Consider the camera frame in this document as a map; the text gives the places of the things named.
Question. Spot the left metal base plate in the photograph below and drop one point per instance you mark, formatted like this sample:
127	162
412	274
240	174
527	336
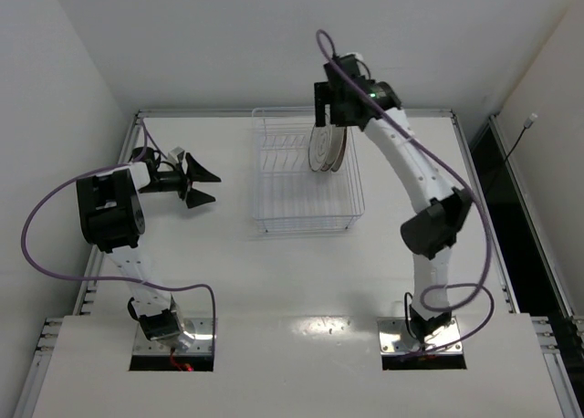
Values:
196	340

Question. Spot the white wire dish rack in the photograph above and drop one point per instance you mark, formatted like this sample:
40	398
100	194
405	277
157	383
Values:
288	196

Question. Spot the metal base plate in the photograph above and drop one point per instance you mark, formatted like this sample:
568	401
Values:
196	340
395	340

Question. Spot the white plate green rim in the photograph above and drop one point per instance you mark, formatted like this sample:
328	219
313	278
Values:
319	145

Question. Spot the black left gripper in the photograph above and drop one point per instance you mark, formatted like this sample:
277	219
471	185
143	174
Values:
185	184

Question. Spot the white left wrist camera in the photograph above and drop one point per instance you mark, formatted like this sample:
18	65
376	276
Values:
176	155

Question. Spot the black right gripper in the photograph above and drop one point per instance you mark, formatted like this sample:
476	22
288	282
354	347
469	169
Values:
322	96

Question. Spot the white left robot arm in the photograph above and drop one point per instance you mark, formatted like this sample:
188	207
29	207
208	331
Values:
112	219

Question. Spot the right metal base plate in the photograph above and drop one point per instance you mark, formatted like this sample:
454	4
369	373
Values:
395	340

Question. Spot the orange sunburst plate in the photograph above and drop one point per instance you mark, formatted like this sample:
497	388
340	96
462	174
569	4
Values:
342	151

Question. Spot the black cable white connector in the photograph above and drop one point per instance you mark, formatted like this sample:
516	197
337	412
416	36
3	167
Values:
528	123

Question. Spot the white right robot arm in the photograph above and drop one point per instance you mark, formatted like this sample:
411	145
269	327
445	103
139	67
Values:
440	208

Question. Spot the dark green ring plate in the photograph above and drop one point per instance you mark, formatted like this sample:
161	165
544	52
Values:
334	148

